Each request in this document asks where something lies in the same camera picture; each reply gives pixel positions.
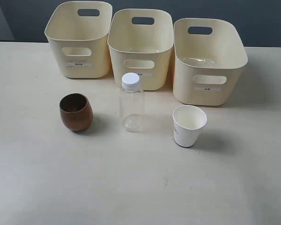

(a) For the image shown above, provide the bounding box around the clear plastic bottle white cap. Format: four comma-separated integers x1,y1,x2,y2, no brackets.
119,72,145,132

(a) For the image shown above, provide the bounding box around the middle cream plastic bin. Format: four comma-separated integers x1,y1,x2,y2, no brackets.
107,8,174,90

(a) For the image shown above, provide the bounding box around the brown wooden cup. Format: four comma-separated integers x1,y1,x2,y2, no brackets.
59,93,94,132

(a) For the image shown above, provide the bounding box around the left cream plastic bin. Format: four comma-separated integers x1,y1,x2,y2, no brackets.
44,1,112,78

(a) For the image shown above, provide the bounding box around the white paper cup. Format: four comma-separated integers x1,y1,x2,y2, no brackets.
172,105,207,148

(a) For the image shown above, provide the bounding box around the cream plastic bin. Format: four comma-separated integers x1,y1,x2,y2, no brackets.
173,18,248,106
107,8,174,90
44,1,112,78

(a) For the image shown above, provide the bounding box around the right cream plastic bin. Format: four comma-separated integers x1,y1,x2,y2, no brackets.
173,18,248,106

